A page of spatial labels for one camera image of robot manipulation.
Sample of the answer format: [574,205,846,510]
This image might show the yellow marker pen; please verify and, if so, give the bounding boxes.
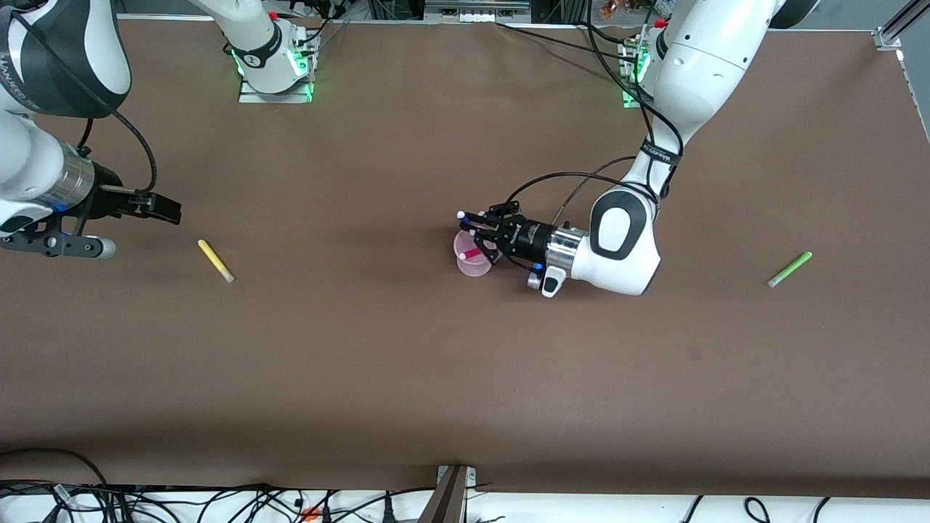
[197,239,236,284]

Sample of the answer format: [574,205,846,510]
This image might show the long black table cable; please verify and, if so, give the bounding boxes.
[496,21,640,63]

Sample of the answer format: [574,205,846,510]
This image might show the grey power strip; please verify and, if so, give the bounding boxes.
[424,0,533,23]

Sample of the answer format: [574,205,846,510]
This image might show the pink plastic cup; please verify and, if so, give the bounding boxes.
[453,229,498,278]

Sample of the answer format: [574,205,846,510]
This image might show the metal table edge bracket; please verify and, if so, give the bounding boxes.
[418,465,478,523]

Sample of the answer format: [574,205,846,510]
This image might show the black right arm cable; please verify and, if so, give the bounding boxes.
[11,7,159,195]

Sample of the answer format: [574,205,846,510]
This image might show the tangled black floor cables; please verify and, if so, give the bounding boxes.
[0,481,437,523]

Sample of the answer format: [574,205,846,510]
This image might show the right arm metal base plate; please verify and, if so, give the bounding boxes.
[238,71,315,104]

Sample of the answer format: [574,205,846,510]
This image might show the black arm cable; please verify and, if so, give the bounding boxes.
[11,7,159,195]
[505,0,685,226]

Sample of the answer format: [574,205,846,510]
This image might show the short black table cable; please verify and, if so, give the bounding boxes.
[574,20,634,43]

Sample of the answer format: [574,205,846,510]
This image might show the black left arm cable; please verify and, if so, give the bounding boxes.
[505,0,685,226]

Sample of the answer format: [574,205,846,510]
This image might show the purple marker pen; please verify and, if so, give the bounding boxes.
[456,211,502,238]

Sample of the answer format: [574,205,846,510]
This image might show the green marker pen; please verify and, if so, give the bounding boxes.
[767,251,813,288]

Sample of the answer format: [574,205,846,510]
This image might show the aluminium frame corner bracket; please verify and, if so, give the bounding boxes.
[874,0,930,52]

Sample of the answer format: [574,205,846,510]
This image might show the black looped floor cable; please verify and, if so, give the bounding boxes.
[0,447,111,489]

